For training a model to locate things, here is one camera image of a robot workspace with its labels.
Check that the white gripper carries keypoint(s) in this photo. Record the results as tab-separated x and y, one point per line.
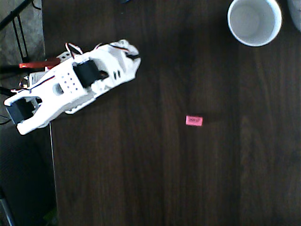
129	63

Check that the small pink block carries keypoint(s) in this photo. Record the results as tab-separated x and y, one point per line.
194	120

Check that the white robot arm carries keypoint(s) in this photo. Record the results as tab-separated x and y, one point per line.
58	99

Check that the white ceramic cup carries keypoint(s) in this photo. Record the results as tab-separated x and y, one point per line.
255	22

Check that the black metal stand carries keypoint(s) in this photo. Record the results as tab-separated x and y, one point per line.
16	14

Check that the grey metal pole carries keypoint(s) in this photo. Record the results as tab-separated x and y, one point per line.
5	212

